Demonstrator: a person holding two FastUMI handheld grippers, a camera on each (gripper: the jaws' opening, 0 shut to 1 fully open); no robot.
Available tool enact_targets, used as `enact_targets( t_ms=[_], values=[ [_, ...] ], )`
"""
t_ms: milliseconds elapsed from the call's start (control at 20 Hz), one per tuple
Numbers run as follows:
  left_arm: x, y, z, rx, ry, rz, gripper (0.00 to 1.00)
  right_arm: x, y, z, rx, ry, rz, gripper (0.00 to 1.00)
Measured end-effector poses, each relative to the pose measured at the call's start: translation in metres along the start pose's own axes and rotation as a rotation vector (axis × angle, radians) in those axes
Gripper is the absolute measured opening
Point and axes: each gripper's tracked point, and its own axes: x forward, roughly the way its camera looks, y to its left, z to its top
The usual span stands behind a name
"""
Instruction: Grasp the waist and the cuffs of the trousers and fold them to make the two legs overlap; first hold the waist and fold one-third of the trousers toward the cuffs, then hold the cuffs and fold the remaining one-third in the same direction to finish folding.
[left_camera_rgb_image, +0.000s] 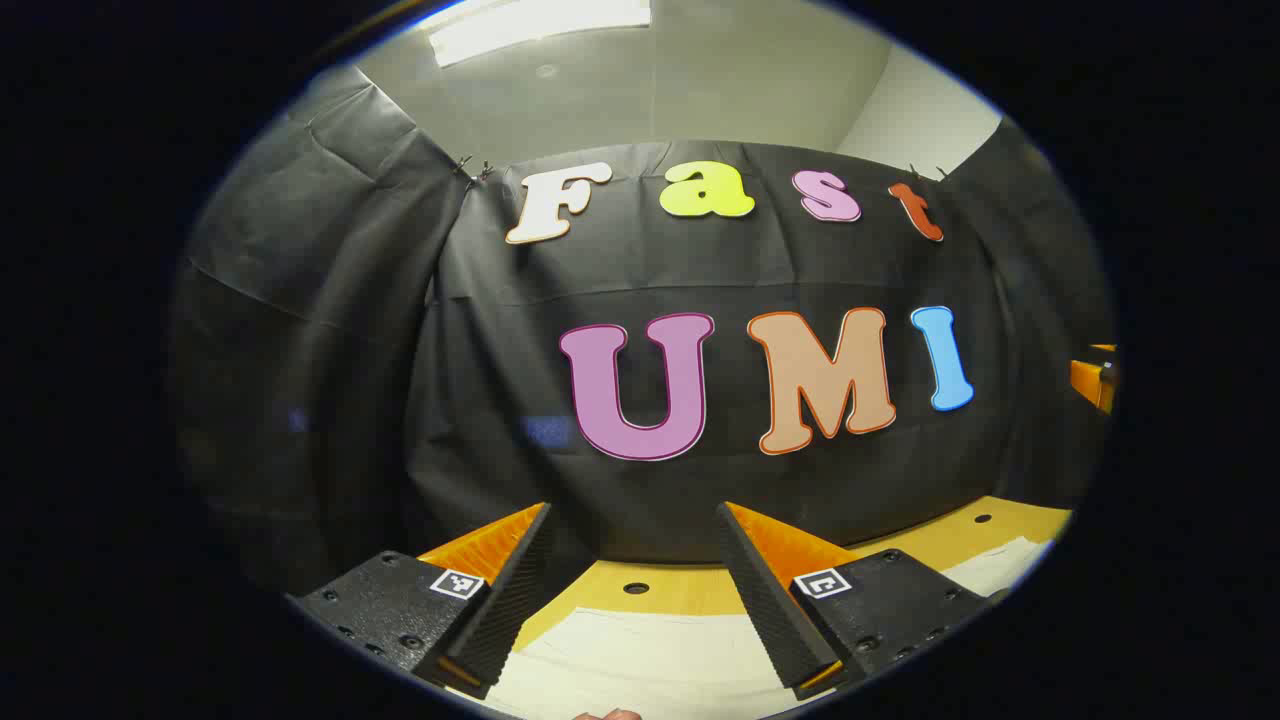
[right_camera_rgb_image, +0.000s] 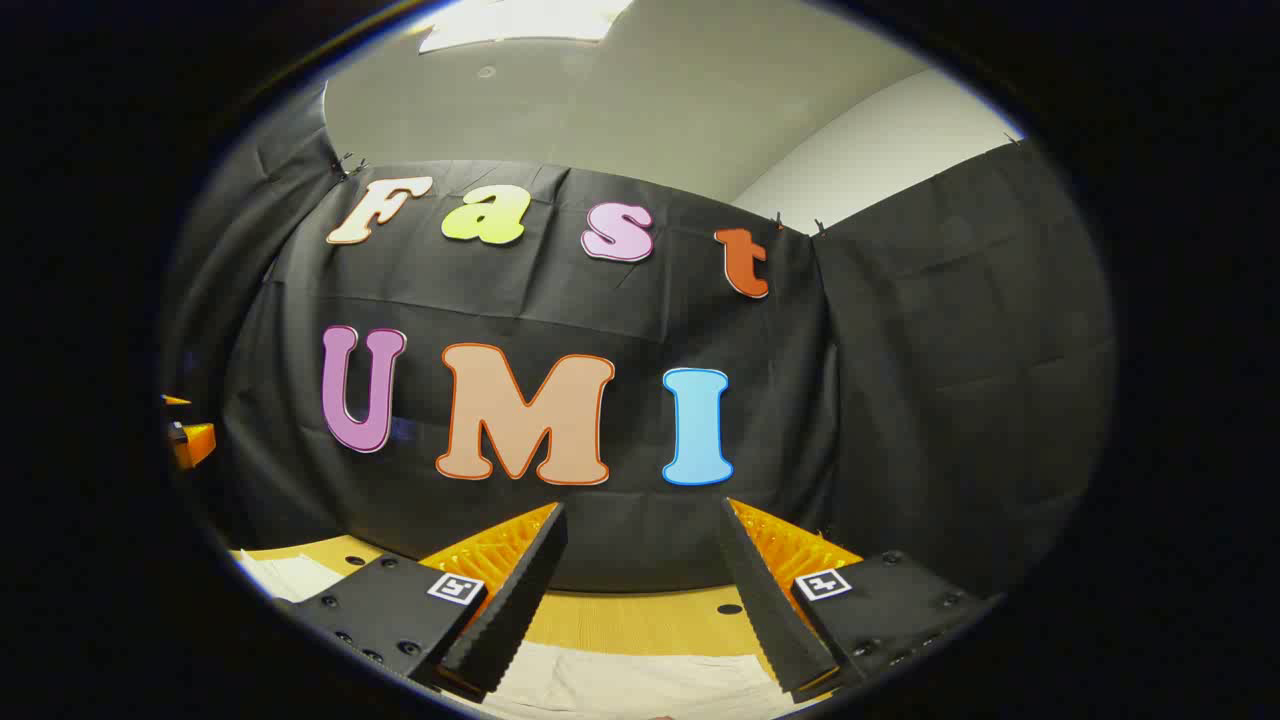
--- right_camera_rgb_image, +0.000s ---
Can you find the white jeans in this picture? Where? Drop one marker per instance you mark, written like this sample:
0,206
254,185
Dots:
620,685

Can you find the ceiling light panel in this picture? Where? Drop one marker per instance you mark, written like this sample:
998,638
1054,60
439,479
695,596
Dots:
520,20

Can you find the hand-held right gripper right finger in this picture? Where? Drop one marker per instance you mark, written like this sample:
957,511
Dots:
770,610

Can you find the black backdrop cloth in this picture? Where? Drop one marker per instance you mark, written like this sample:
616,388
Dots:
900,400

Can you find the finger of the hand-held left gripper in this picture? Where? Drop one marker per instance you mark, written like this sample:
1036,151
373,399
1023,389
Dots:
195,442

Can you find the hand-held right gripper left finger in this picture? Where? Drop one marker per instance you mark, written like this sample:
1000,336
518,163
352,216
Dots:
510,610

